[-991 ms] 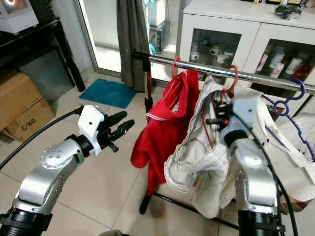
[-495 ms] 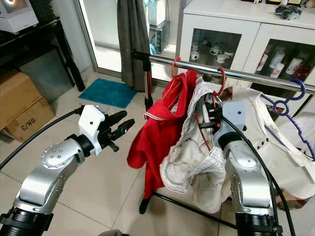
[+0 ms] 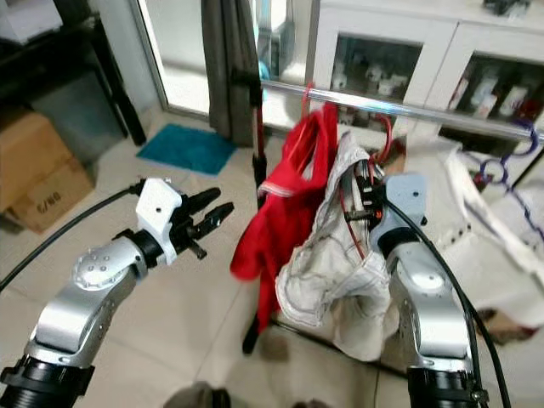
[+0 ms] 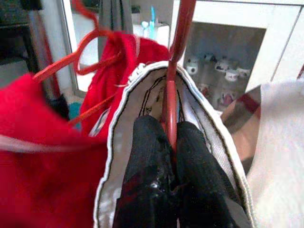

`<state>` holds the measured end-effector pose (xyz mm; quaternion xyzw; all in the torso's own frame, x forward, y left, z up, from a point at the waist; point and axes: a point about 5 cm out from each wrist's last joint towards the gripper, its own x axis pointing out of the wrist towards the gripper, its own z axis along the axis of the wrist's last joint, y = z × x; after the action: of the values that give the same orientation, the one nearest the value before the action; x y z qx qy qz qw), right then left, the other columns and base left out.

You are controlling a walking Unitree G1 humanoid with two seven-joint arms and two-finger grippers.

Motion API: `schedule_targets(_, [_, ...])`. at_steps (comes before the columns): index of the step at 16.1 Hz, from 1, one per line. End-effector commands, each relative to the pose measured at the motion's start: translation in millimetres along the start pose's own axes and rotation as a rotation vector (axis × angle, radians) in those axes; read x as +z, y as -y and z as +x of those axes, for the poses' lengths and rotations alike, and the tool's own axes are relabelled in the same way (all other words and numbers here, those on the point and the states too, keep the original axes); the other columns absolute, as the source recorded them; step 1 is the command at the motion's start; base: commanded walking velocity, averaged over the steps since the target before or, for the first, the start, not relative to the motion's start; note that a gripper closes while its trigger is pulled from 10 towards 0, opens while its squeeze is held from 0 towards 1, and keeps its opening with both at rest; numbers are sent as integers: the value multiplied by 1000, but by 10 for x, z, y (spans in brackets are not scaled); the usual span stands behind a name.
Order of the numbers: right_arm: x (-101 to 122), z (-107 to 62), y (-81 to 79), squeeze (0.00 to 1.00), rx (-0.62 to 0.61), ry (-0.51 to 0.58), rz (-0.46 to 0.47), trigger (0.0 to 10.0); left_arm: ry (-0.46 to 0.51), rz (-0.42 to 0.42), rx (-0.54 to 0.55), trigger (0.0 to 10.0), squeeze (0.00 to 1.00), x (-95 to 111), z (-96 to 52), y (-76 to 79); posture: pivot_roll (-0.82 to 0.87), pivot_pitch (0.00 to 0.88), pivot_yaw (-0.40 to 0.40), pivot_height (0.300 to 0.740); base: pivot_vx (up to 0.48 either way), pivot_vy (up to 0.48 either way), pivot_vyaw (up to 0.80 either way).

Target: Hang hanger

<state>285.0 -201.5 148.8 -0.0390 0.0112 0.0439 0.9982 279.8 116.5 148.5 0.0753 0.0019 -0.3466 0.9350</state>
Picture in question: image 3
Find black desk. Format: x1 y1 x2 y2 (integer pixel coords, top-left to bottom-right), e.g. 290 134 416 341
0 17 147 145

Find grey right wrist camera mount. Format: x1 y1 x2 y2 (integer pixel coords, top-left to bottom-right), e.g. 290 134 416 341
370 173 428 239

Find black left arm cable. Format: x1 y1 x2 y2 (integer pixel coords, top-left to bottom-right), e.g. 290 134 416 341
0 180 144 290

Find white plaid shorts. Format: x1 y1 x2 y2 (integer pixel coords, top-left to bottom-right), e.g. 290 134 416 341
276 132 405 362

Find robot leg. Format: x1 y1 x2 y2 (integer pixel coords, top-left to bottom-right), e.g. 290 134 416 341
166 381 230 408

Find red clothes hanger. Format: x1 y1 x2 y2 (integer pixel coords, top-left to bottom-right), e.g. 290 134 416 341
293 82 320 171
336 113 394 260

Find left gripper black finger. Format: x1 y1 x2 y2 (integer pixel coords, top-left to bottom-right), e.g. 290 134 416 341
193 202 235 240
179 187 222 216

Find blue clothes hanger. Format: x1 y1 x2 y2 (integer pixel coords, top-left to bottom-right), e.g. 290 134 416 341
476 119 544 243

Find large brown cardboard box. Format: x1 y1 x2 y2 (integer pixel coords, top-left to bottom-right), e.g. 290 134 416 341
0 110 73 213

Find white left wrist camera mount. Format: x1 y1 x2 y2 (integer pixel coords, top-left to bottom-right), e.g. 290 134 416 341
136 177 184 264

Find glass sliding door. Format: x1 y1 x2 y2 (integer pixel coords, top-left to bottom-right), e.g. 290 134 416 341
132 0 315 116

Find grey curtain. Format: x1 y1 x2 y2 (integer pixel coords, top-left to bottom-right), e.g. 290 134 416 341
202 0 260 150

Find chrome clothes rack rail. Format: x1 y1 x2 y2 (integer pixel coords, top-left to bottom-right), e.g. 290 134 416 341
255 75 544 141

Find teal floor mat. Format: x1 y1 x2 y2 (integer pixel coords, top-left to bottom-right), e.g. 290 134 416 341
136 123 237 177

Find red polo shirt white trim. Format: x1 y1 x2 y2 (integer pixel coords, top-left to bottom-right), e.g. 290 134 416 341
231 102 341 334

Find white box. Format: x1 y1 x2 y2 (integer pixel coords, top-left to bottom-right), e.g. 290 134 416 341
0 0 62 45

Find cardboard box black print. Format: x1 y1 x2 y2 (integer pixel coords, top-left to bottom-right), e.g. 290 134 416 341
8 157 96 235

